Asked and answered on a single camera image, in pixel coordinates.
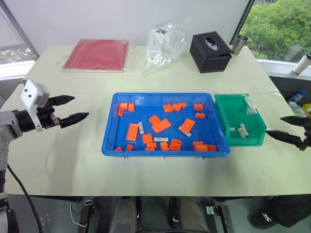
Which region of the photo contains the green plastic bin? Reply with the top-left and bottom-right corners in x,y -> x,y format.
214,94 -> 267,148

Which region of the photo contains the black rounded bag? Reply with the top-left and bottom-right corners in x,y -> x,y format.
250,195 -> 311,229

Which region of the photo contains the black leather tissue box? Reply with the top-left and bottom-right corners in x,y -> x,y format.
189,30 -> 232,74

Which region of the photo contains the blue plastic tray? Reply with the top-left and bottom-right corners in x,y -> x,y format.
101,92 -> 230,160

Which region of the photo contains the white carton in bag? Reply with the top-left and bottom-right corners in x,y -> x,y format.
147,29 -> 168,63

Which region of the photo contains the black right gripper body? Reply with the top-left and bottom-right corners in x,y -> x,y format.
302,124 -> 311,151

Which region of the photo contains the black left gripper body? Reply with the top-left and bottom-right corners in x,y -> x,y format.
36,97 -> 61,130

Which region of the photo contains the clear plastic bag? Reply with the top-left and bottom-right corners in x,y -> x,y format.
142,16 -> 191,76

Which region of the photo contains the grey metal cup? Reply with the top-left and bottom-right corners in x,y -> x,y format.
230,34 -> 249,56

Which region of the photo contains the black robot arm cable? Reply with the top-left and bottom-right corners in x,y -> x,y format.
6,164 -> 44,233

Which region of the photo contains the beige rounded shape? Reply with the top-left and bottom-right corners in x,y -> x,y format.
108,197 -> 137,233
179,196 -> 210,233

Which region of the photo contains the clear label card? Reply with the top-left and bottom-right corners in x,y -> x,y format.
243,96 -> 259,115

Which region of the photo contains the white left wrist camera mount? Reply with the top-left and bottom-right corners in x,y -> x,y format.
20,79 -> 51,133

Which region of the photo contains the white insulated bottle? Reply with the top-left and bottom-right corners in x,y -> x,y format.
292,51 -> 311,75

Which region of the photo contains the thin white wire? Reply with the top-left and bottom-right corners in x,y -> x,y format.
69,200 -> 87,228

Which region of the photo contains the red folder in plastic sleeve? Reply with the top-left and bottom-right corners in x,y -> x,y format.
61,38 -> 130,73

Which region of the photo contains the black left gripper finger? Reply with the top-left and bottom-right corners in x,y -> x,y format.
59,112 -> 90,129
50,95 -> 76,107

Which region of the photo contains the clear plastic water bottle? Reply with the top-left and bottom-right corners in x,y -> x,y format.
287,90 -> 307,103

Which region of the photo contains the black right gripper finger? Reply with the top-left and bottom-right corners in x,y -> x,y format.
279,116 -> 311,126
265,130 -> 305,151

